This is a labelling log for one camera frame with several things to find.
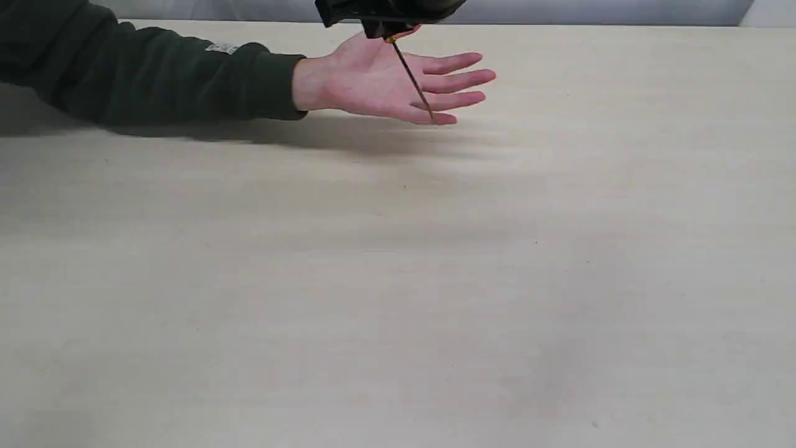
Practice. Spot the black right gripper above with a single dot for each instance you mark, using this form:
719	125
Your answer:
386	20

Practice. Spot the black gold handled screwdriver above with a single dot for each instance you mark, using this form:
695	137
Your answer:
392	41

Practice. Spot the dark green sleeved forearm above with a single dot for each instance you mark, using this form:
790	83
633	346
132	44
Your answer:
78	58

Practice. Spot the bare open human hand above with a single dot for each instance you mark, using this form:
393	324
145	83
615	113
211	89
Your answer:
364	76

